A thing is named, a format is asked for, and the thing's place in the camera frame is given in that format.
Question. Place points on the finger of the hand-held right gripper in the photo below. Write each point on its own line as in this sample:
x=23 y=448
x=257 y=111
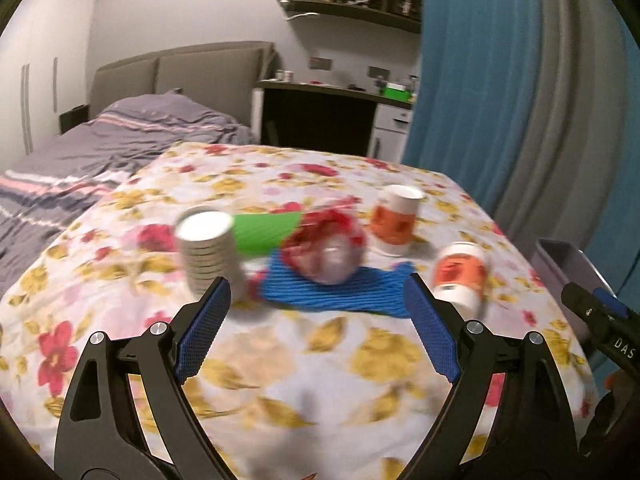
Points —
x=580 y=305
x=610 y=304

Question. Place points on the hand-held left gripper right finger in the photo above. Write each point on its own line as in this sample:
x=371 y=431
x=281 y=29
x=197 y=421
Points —
x=432 y=330

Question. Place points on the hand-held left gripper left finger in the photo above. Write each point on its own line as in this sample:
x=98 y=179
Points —
x=202 y=330

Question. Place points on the grey plastic bin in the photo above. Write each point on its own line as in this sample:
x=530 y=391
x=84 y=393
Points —
x=565 y=265

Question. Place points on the orange print paper cup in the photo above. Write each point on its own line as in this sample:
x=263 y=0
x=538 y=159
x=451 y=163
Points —
x=460 y=275
x=395 y=220

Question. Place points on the white grid paper cup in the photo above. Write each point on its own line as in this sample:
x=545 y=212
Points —
x=207 y=260

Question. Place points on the blue foam net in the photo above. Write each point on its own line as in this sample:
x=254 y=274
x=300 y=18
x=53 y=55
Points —
x=350 y=295

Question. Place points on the green foam net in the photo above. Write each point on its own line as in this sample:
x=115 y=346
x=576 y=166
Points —
x=260 y=232

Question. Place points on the red silver foil wrapper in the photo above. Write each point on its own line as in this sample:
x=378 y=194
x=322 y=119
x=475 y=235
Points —
x=325 y=250

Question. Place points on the floral tablecloth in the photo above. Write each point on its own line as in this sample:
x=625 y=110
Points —
x=300 y=360

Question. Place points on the grey curtain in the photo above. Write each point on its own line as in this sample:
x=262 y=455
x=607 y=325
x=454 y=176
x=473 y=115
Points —
x=575 y=110

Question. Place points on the white drawer cabinet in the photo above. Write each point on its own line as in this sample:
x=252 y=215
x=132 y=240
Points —
x=390 y=130

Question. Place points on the grey striped blanket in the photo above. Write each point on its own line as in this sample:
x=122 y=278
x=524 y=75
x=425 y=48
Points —
x=125 y=135

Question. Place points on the dark desk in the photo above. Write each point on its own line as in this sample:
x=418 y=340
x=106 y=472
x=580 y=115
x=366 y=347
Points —
x=310 y=120

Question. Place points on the green box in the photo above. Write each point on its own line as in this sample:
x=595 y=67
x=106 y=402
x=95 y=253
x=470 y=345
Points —
x=396 y=93

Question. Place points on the dark nightstand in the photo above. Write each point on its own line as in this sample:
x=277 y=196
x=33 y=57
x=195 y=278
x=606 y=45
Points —
x=75 y=119

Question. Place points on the grey padded bed headboard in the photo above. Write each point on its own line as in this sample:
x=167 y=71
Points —
x=200 y=75

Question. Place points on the small white cup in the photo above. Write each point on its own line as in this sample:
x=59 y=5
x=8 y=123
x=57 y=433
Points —
x=284 y=75

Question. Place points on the white wardrobe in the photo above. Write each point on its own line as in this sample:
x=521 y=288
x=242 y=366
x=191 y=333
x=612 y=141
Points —
x=40 y=110

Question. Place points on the dark wall socket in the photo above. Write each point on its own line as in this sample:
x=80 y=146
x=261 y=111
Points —
x=320 y=64
x=378 y=72

